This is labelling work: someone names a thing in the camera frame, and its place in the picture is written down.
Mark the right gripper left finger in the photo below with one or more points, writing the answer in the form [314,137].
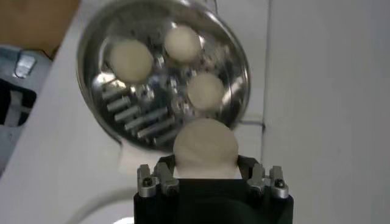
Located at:
[166,179]

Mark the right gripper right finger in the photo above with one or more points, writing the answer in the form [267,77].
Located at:
[259,179]

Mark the white steamed baozi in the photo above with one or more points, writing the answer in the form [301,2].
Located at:
[131,61]
[205,146]
[182,42]
[205,91]

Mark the steel steamer basket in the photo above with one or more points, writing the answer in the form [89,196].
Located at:
[137,118]

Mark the white round plate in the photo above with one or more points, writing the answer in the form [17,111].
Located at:
[106,213]

